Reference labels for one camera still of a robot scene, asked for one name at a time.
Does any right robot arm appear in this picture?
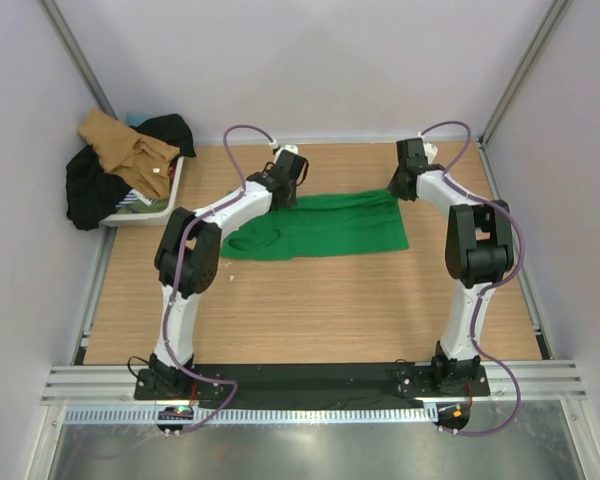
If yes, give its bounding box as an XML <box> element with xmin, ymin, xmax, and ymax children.
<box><xmin>388</xmin><ymin>138</ymin><xmax>514</xmax><ymax>396</ymax></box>

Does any tan tank top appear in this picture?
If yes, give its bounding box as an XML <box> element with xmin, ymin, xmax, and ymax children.
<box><xmin>77</xmin><ymin>108</ymin><xmax>180</xmax><ymax>200</ymax></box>

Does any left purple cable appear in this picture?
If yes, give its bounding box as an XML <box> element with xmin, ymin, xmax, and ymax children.
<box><xmin>159</xmin><ymin>123</ymin><xmax>239</xmax><ymax>434</ymax></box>

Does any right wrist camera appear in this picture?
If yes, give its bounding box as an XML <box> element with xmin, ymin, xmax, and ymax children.
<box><xmin>423</xmin><ymin>142</ymin><xmax>438</xmax><ymax>164</ymax></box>

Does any camouflage garment in bin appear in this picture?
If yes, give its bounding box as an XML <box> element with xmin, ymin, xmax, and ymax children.
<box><xmin>116</xmin><ymin>199</ymin><xmax>169</xmax><ymax>215</ymax></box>

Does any black tank top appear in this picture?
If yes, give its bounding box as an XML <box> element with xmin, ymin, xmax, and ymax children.
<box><xmin>133</xmin><ymin>114</ymin><xmax>196</xmax><ymax>158</ymax></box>

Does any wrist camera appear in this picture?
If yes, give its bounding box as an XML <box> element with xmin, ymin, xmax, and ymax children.
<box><xmin>423</xmin><ymin>142</ymin><xmax>438</xmax><ymax>164</ymax></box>
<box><xmin>269</xmin><ymin>141</ymin><xmax>299</xmax><ymax>159</ymax></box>

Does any white laundry bin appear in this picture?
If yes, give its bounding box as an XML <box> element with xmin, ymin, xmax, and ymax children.
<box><xmin>100</xmin><ymin>157</ymin><xmax>185</xmax><ymax>227</ymax></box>

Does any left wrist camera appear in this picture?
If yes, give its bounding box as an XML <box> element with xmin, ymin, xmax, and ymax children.
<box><xmin>269</xmin><ymin>141</ymin><xmax>299</xmax><ymax>159</ymax></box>

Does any black garment over bin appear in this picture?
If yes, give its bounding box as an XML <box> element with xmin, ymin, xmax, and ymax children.
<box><xmin>65</xmin><ymin>146</ymin><xmax>131</xmax><ymax>231</ymax></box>

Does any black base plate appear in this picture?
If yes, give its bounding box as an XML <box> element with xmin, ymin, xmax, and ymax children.
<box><xmin>134</xmin><ymin>358</ymin><xmax>490</xmax><ymax>429</ymax></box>

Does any green tank top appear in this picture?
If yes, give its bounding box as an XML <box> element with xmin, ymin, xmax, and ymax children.
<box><xmin>221</xmin><ymin>189</ymin><xmax>409</xmax><ymax>261</ymax></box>

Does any striped garment in bin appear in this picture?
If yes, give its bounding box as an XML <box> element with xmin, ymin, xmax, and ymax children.
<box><xmin>116</xmin><ymin>189</ymin><xmax>145</xmax><ymax>208</ymax></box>

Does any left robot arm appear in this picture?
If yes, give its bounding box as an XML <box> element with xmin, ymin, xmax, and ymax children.
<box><xmin>137</xmin><ymin>145</ymin><xmax>309</xmax><ymax>400</ymax></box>

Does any slotted cable duct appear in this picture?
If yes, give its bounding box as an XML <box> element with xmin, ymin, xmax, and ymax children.
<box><xmin>64</xmin><ymin>405</ymin><xmax>438</xmax><ymax>426</ymax></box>

